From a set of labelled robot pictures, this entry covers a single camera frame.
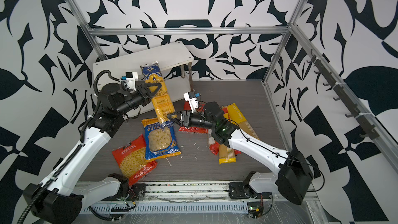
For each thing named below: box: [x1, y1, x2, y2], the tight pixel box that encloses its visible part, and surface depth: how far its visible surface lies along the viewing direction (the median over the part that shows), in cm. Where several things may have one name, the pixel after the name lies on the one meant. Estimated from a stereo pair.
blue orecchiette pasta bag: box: [141, 117, 182, 162], surface depth 88 cm
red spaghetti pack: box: [209, 141, 220, 156], surface depth 86 cm
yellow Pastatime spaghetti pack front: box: [218, 143, 237, 165], surface depth 84 cm
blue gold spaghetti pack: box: [139, 61, 177, 131], surface depth 66 cm
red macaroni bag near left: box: [111, 134, 158, 187], surface depth 82 cm
